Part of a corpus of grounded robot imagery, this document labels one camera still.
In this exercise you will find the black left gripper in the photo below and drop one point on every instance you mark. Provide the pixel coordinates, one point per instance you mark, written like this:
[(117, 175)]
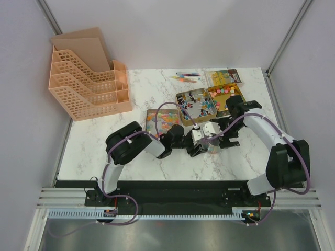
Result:
[(192, 151)]

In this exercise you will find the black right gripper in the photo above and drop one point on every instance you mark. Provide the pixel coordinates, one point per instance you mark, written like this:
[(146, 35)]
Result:
[(224, 141)]

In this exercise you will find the clear glass jar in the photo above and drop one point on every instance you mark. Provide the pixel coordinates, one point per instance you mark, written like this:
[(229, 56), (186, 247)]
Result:
[(213, 150)]

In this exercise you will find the pink tray of gummy candies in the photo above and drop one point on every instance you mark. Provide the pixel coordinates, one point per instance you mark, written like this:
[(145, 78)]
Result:
[(166, 118)]

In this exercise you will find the gold tin of lollipops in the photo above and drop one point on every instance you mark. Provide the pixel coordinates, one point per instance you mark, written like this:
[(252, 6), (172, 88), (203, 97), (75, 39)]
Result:
[(197, 104)]

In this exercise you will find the gold tin of star candies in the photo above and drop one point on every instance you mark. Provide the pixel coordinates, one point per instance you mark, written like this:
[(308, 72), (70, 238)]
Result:
[(220, 94)]

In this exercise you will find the silver round jar lid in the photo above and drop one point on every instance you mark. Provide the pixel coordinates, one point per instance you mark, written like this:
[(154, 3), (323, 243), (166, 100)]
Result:
[(213, 142)]

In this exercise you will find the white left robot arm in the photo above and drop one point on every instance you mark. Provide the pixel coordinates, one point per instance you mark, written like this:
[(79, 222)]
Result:
[(128, 142)]

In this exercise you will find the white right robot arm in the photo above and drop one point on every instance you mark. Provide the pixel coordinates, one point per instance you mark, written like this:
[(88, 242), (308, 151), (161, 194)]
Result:
[(289, 159)]

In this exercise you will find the paperback book with yellow cover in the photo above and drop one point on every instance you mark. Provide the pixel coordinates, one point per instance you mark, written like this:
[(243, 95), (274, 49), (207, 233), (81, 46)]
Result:
[(222, 77)]

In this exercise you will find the orange highlighter pen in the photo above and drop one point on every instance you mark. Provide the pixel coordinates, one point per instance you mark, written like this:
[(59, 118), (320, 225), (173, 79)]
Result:
[(190, 81)]

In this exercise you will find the peach plastic file organizer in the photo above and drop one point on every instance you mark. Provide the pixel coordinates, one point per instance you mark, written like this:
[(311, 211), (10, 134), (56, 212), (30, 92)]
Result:
[(85, 81)]

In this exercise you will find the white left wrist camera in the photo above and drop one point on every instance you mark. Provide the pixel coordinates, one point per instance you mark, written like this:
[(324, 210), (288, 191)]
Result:
[(197, 135)]

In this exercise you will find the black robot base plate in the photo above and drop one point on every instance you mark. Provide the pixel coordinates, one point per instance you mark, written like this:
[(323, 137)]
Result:
[(135, 196)]

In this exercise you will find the light blue cable duct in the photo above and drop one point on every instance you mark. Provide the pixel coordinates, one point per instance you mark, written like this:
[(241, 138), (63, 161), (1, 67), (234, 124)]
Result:
[(200, 214)]

